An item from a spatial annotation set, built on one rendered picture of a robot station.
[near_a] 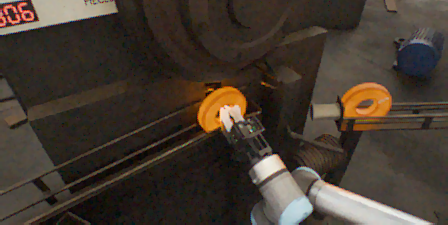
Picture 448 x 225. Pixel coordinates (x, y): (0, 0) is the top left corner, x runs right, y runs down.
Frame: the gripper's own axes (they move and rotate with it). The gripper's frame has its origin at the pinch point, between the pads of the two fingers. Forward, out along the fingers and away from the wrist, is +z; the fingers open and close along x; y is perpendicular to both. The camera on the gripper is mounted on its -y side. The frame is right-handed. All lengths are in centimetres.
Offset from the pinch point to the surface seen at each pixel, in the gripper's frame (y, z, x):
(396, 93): -79, 0, -174
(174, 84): 7.6, 9.0, 12.3
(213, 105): 4.3, 0.2, 4.1
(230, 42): 30.3, -1.9, 5.1
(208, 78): 15.9, 1.4, 6.6
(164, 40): 29.4, 4.0, 17.1
